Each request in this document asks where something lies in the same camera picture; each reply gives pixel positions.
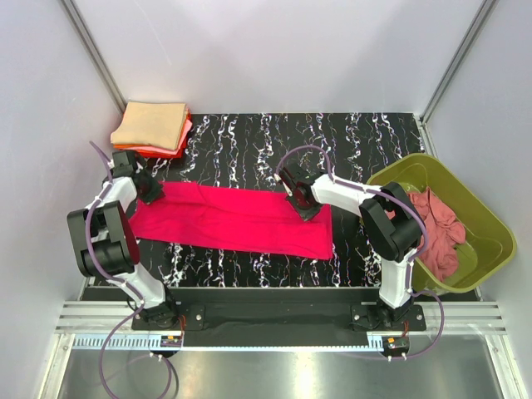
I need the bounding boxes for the aluminium frame post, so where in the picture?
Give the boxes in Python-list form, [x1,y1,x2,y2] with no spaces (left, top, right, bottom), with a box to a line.
[58,0,126,114]
[420,0,499,125]

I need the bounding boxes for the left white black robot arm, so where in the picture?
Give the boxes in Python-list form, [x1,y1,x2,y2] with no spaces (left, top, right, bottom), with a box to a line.
[66,150,179,328]

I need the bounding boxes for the black marble pattern mat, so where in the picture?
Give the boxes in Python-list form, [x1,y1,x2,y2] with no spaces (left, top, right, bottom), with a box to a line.
[139,113,425,288]

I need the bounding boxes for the folded red orange t shirts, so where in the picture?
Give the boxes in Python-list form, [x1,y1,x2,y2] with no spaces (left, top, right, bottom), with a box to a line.
[114,109,193,159]

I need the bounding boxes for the folded beige t shirt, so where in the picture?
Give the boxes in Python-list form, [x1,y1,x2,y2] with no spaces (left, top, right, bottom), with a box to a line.
[111,101,189,150]

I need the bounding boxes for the left aluminium frame post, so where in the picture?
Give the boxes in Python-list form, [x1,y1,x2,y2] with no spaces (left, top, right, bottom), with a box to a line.
[58,0,126,114]

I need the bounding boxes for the aluminium rail front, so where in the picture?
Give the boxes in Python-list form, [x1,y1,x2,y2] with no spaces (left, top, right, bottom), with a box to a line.
[56,301,505,335]

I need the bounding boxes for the right aluminium frame post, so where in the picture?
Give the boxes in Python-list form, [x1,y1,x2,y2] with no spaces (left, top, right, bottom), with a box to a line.
[420,0,499,125]

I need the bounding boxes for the white slotted cable duct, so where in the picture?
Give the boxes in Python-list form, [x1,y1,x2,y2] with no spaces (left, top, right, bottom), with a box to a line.
[70,334,386,350]

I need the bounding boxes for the olive green plastic bin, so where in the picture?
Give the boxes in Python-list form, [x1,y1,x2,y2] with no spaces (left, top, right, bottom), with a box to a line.
[364,153,519,296]

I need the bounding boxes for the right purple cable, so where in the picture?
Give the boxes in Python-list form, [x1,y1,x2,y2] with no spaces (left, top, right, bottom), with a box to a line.
[276,145,446,358]

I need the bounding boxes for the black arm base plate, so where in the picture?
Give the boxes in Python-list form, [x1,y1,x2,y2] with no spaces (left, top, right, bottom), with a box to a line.
[131,286,427,333]

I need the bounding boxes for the purple cable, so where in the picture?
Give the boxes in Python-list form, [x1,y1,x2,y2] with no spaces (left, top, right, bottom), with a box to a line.
[276,145,446,358]
[82,140,180,396]

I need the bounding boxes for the bright pink t shirt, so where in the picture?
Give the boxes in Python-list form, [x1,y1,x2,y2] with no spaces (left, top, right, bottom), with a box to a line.
[130,182,333,260]

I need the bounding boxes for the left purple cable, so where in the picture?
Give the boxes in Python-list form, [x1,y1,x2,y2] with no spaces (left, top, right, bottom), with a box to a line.
[82,140,180,396]

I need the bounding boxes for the dusty pink crumpled t shirt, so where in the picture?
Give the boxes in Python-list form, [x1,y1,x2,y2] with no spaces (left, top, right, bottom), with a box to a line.
[408,188,466,282]

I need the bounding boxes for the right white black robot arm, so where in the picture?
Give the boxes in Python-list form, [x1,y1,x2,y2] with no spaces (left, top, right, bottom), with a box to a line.
[275,163,426,330]

